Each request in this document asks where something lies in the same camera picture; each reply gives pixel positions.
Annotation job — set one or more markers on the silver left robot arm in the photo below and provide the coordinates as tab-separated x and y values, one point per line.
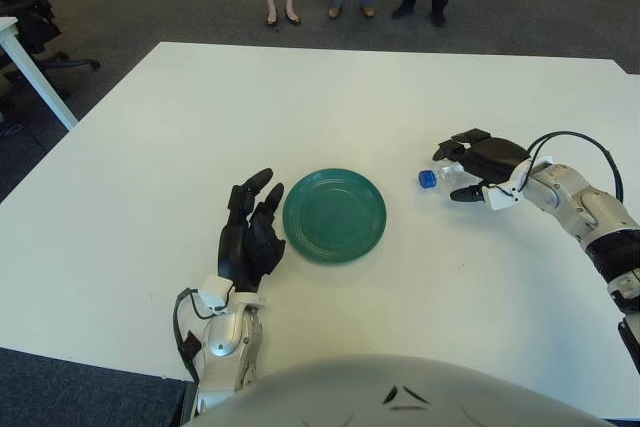
225	342

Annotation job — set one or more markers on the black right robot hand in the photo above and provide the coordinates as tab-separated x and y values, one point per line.
495	154

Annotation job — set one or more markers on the white side desk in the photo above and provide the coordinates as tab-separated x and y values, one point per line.
35	82

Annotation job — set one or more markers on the black office chair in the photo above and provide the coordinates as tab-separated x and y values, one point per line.
25	12

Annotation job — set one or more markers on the clear bottle with blue cap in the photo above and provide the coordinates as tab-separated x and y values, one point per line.
450	174

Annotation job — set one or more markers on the green round plate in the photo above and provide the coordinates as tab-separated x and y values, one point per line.
335	217

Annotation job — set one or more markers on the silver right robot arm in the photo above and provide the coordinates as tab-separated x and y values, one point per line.
575	197

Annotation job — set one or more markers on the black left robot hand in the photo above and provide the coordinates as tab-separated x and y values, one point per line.
240	252

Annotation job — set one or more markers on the grey robot torso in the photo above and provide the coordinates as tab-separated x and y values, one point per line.
390	392

